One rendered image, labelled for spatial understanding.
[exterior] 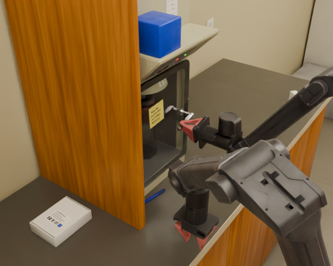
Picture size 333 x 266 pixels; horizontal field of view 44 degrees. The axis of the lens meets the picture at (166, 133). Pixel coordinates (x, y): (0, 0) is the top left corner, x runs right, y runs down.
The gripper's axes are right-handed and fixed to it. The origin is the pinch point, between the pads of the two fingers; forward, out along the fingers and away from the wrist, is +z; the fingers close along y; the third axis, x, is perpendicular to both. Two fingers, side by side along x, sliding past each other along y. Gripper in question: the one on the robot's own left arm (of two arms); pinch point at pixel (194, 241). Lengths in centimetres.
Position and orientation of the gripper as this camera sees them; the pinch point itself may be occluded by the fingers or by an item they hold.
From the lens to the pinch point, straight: 113.5
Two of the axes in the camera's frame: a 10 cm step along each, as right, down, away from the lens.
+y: -8.2, -3.2, 4.8
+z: 0.0, 8.4, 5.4
